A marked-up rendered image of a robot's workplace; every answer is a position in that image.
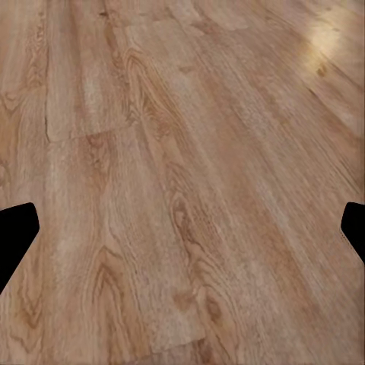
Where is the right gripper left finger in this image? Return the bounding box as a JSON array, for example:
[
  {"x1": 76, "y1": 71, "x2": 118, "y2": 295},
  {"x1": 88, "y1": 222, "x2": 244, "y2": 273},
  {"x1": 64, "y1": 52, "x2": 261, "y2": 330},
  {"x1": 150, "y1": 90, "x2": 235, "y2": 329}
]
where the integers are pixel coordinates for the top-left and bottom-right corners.
[{"x1": 0, "y1": 202, "x2": 40, "y2": 293}]

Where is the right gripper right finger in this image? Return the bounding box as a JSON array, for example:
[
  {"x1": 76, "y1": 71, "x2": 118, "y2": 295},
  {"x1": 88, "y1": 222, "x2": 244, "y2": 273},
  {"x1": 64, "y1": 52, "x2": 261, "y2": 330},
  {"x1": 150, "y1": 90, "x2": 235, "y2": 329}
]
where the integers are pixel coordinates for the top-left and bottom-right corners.
[{"x1": 341, "y1": 202, "x2": 365, "y2": 262}]

